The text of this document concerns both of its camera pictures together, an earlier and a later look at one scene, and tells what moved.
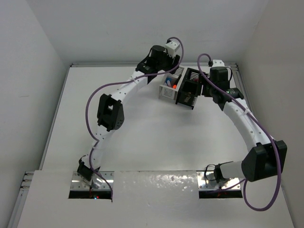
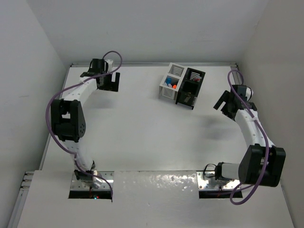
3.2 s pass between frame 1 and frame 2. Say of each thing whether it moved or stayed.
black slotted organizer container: stayed
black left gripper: moved
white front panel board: stayed
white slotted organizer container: stayed
